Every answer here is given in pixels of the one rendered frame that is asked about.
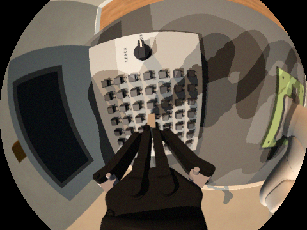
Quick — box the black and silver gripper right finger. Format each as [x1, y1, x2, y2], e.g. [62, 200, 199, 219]
[151, 114, 216, 197]

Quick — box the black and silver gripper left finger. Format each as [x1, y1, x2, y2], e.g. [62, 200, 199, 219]
[93, 114, 153, 198]

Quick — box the grey machine cabinet with sloped keypad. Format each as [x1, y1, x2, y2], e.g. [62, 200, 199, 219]
[7, 32, 203, 201]

